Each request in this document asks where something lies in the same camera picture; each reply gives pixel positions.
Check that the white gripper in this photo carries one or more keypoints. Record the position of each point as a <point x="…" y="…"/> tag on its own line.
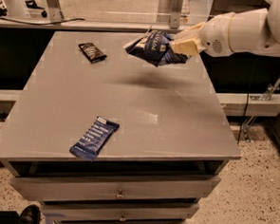
<point x="214" y="36"/>

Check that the blue potato chip bag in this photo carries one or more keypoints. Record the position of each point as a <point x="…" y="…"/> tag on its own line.
<point x="154" y="48"/>

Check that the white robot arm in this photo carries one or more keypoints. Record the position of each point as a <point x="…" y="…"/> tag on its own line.
<point x="256" y="31"/>

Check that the blue rxbar blueberry bar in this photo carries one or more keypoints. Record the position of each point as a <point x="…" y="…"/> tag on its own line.
<point x="92" y="141"/>

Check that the black snack bar wrapper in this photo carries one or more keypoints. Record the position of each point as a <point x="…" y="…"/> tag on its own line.
<point x="91" y="52"/>

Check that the grey drawer cabinet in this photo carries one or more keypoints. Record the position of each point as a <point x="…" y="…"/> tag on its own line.
<point x="170" y="120"/>

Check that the top grey drawer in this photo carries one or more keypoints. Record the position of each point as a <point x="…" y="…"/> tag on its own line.
<point x="114" y="188"/>

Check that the middle grey drawer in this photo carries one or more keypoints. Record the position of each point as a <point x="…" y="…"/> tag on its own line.
<point x="120" y="211"/>

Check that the black shoe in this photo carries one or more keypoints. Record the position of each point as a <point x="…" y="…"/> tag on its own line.
<point x="31" y="215"/>

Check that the grey metal rail frame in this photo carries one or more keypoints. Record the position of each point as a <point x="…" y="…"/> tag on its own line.
<point x="172" y="16"/>

